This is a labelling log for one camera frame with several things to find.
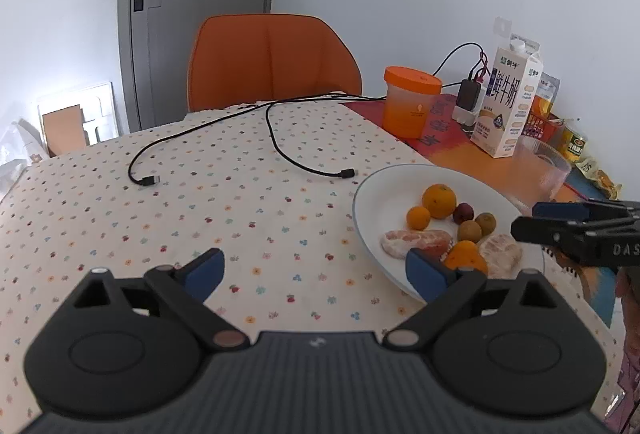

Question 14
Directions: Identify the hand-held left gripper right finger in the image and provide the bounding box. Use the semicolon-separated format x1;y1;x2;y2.
382;248;564;351

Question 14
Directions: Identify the orange chair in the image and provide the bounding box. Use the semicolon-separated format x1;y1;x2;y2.
186;14;363;113

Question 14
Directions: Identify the white power adapter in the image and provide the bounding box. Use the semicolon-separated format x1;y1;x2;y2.
451;106;482;129

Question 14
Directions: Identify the brown cardboard piece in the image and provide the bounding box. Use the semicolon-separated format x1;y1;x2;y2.
42;105;87;158

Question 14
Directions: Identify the printed tablecloth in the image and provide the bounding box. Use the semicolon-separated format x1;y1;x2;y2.
0;100;621;434

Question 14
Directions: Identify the white plate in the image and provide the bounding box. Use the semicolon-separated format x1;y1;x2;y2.
352;164;546;305

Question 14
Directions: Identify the white milk carton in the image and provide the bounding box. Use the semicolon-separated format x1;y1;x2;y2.
469;33;545;159

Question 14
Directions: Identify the clear plastic cup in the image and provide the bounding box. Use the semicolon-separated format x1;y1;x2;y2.
514;136;573;209

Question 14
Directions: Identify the peeled tangerine piece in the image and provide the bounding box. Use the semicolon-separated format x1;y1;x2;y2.
380;229;455;261

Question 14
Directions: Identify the white foam board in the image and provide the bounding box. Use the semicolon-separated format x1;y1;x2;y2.
37;82;121;155

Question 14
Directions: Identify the small orange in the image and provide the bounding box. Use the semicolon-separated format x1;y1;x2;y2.
406;206;432;231
442;240;489;275

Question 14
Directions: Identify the orange lidded plastic container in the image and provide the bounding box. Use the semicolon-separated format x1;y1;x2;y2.
382;66;444;139

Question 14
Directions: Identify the juice pouch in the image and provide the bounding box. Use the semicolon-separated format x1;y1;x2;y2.
532;73;561;121

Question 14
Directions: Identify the yellow label jar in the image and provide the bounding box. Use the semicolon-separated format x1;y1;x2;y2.
559;120;589;165

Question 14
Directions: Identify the yellow snack packet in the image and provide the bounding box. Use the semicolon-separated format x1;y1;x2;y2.
577;157;624;201

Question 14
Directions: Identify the black wall cable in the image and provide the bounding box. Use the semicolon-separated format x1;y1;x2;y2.
433;42;487;88

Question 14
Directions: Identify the peeled pomelo segment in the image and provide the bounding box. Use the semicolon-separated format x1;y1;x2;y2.
479;234;524;279

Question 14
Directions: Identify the black charger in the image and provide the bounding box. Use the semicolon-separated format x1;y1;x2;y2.
455;78;484;111

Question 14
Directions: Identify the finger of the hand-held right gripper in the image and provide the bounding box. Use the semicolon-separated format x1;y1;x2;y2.
531;199;640;221
510;215;607;248

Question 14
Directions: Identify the red orange table mat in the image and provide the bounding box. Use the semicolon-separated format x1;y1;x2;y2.
344;92;623;331

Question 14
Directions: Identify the grey door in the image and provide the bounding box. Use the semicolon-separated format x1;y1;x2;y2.
118;0;279;135

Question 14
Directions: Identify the white plastic bag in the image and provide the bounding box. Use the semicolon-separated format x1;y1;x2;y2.
0;118;48;179

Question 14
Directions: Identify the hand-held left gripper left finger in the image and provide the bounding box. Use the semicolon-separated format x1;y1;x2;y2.
67;248;252;351

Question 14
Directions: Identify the orange basket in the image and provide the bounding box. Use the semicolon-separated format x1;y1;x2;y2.
524;110;564;148

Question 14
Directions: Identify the large orange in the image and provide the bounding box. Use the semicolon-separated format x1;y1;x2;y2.
422;183;458;220

